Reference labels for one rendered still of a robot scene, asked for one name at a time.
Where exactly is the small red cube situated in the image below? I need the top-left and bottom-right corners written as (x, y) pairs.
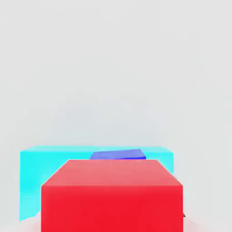
top-left (41, 159), bottom-right (184, 232)

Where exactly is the small blue cube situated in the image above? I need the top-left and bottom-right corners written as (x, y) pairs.
top-left (89, 148), bottom-right (147, 160)

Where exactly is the large cyan box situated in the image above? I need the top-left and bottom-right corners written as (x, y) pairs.
top-left (19, 145), bottom-right (174, 222)

